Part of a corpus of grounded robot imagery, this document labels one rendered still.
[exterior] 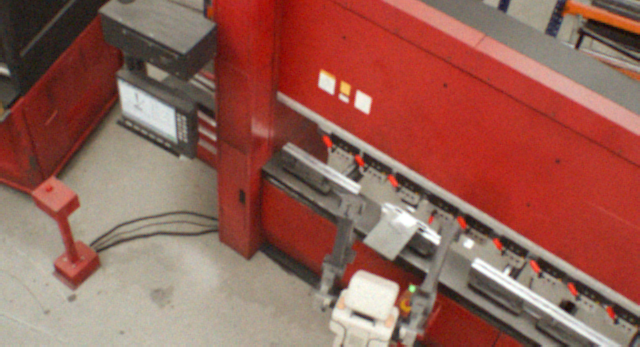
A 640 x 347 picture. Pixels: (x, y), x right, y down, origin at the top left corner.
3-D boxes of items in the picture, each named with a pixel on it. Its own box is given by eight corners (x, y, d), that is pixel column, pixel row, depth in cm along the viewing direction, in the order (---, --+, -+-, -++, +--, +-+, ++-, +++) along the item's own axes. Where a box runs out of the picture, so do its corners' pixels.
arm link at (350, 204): (334, 208, 338) (356, 216, 337) (344, 189, 348) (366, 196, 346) (319, 275, 368) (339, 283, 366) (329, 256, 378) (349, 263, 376)
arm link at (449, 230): (442, 214, 366) (463, 221, 364) (442, 220, 379) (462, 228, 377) (407, 304, 357) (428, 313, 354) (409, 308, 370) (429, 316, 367)
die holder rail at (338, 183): (281, 159, 452) (282, 148, 445) (287, 152, 455) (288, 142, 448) (353, 204, 437) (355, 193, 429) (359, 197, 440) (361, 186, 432)
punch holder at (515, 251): (492, 253, 388) (501, 234, 375) (500, 242, 392) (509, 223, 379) (519, 269, 383) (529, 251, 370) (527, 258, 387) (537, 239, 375)
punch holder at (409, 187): (391, 191, 406) (396, 171, 393) (399, 181, 411) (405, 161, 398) (415, 206, 402) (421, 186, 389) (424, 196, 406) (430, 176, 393)
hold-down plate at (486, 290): (467, 285, 410) (468, 282, 408) (472, 278, 413) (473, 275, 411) (517, 316, 401) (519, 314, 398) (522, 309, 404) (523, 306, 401)
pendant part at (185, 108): (122, 123, 411) (114, 74, 383) (136, 109, 417) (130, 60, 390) (191, 161, 399) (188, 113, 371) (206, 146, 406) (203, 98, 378)
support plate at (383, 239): (362, 242, 407) (362, 241, 407) (390, 210, 422) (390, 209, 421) (391, 261, 402) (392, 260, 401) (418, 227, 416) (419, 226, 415)
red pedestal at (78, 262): (51, 274, 491) (23, 194, 427) (80, 248, 505) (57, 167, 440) (73, 291, 485) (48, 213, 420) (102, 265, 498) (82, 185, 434)
